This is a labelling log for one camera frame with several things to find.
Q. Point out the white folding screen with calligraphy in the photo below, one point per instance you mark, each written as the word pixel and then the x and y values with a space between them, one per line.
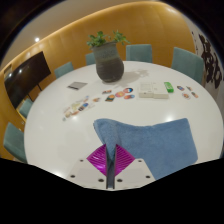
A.
pixel 211 63

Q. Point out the green small box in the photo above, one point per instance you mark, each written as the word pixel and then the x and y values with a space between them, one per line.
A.
pixel 168 87

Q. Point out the blue towel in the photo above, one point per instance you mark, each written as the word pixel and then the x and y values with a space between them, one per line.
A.
pixel 160 143

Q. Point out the black wall screen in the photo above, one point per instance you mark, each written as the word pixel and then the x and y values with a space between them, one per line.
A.
pixel 26 78

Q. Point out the teal chairs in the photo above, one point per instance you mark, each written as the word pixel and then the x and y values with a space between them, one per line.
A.
pixel 139 52

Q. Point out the sheet of colourful stickers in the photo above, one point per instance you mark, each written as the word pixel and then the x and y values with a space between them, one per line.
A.
pixel 78 107

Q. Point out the potted plant in grey vase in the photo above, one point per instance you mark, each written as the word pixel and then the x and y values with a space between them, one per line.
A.
pixel 108 63

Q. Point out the white flat box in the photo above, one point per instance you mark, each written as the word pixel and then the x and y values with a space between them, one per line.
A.
pixel 151 90

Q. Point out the dark sticker with orange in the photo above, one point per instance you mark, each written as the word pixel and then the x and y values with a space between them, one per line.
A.
pixel 110 97

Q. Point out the dark rectangular sticker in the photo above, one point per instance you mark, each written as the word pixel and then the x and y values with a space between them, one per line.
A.
pixel 106 91

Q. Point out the round orange sticker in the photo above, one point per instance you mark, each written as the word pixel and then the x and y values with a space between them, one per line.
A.
pixel 119 94

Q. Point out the recessed ceiling light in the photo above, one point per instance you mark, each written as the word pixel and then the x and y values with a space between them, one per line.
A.
pixel 36 39

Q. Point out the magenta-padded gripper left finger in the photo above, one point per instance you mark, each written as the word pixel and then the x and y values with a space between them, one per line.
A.
pixel 80 170

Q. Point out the oval red blue sticker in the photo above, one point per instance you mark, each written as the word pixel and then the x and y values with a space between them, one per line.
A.
pixel 129 96

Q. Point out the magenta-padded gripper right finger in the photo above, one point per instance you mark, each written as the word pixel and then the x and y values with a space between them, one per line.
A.
pixel 141 170

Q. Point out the small round sticker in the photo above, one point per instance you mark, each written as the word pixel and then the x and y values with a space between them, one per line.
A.
pixel 186 96
pixel 180 88
pixel 194 94
pixel 189 88

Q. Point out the grey flat notebook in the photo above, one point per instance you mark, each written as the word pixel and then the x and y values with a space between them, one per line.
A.
pixel 77 85

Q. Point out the round blue red sticker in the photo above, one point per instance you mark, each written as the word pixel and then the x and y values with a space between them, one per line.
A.
pixel 128 90

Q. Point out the small orange sticker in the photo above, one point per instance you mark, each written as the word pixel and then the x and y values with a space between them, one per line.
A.
pixel 96 99

